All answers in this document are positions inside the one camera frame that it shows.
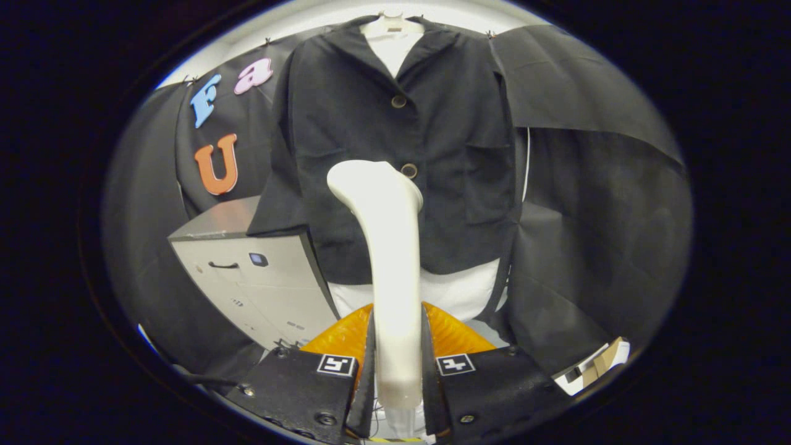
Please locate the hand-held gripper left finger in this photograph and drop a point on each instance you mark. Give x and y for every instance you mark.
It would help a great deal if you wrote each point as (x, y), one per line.
(369, 383)

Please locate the grey cabinet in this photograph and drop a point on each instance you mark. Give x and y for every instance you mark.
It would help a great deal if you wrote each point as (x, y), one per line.
(266, 290)

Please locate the white mannequin torso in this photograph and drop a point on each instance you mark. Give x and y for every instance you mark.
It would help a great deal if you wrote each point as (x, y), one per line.
(457, 290)

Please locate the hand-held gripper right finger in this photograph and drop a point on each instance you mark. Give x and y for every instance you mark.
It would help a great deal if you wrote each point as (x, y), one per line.
(431, 389)

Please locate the white garment steamer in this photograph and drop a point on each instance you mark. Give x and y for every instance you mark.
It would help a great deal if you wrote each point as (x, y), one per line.
(392, 278)

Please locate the black jacket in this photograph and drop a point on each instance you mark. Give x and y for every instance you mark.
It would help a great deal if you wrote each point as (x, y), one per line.
(346, 154)

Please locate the cardboard box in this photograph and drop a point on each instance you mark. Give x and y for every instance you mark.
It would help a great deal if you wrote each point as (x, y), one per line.
(602, 361)

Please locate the black backdrop cloth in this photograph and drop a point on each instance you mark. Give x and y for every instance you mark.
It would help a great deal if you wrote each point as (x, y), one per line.
(605, 247)

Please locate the white plastic hanger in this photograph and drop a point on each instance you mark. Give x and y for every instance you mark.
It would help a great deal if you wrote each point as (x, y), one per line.
(392, 25)

